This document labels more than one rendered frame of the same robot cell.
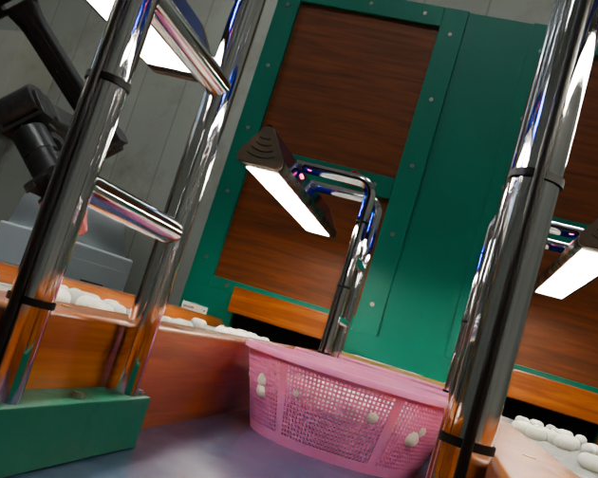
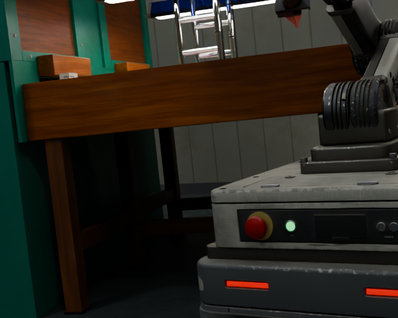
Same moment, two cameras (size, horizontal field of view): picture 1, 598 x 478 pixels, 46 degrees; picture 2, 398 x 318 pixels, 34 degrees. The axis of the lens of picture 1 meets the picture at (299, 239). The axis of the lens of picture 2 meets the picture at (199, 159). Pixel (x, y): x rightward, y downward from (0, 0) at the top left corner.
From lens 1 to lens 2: 2.70 m
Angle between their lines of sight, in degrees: 89
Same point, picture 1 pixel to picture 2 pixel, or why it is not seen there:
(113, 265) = not seen: outside the picture
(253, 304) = (62, 64)
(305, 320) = (81, 65)
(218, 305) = (31, 74)
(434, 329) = (97, 52)
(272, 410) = not seen: hidden behind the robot
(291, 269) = (47, 32)
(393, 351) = (93, 72)
